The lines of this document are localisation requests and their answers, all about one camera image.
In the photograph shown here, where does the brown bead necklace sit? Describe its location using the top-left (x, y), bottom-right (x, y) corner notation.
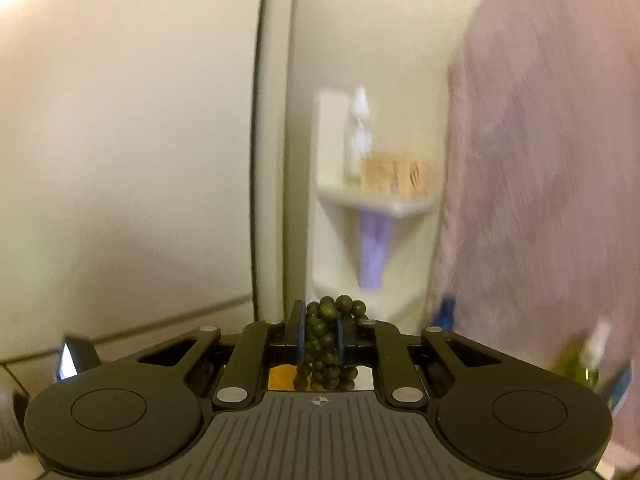
top-left (294, 294), bottom-right (369, 392)

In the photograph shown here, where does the orange plastic tray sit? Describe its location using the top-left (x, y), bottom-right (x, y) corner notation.
top-left (268, 364), bottom-right (297, 391)

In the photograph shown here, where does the grey sleeve forearm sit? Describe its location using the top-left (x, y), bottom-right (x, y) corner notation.
top-left (0, 386), bottom-right (32, 460)

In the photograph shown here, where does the white corner shelf unit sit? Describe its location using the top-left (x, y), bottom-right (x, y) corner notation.
top-left (305, 89), bottom-right (437, 333)

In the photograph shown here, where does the blue spray bottle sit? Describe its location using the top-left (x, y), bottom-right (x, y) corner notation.
top-left (433, 295), bottom-right (457, 332)

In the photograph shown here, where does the purple tube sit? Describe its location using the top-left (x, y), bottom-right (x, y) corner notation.
top-left (359, 210), bottom-right (394, 290)

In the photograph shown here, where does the beige patterned box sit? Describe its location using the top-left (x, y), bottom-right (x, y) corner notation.
top-left (360, 153), bottom-right (428, 197)

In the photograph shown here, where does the clear small bottle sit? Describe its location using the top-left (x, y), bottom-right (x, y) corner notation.
top-left (344, 86), bottom-right (372, 182)

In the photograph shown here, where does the pink hanging blanket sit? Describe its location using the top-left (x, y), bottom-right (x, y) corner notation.
top-left (424, 0), bottom-right (640, 461)

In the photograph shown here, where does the green spray bottle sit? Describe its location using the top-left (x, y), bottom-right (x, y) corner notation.
top-left (555, 318), bottom-right (612, 390)

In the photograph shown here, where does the blue white tube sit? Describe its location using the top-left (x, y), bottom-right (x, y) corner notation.
top-left (604, 360), bottom-right (634, 416)

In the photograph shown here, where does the black camera box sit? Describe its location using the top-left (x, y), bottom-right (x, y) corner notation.
top-left (56, 335), bottom-right (102, 380)

